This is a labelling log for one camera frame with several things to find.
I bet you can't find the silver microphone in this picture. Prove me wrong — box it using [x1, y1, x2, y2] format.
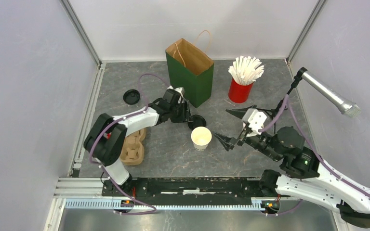
[301, 70, 361, 118]

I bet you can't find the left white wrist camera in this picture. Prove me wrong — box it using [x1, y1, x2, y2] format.
[173, 87, 185, 97]

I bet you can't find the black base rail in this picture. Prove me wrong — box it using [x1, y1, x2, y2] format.
[102, 177, 277, 206]

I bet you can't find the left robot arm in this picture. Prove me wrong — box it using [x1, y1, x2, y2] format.
[83, 86, 192, 196]

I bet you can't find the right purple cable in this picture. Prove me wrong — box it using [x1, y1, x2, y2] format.
[258, 94, 370, 218]

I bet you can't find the black coffee lid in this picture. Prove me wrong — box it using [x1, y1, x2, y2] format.
[187, 115, 207, 130]
[123, 89, 141, 105]

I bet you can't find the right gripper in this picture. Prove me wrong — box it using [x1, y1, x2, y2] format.
[210, 103, 281, 161]

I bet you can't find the green paper bag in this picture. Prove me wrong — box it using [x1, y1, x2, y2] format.
[165, 30, 214, 108]

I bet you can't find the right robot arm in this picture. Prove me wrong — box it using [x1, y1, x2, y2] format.
[214, 107, 370, 229]

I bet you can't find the red cup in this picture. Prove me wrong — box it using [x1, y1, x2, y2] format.
[228, 79, 254, 103]

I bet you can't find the white paper coffee cup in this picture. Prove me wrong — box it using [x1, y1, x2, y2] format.
[191, 127, 212, 151]

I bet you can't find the white wrapped straws bundle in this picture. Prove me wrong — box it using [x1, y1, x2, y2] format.
[228, 56, 264, 86]

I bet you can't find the brown cardboard cup carrier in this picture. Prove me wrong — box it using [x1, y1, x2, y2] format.
[120, 128, 146, 166]

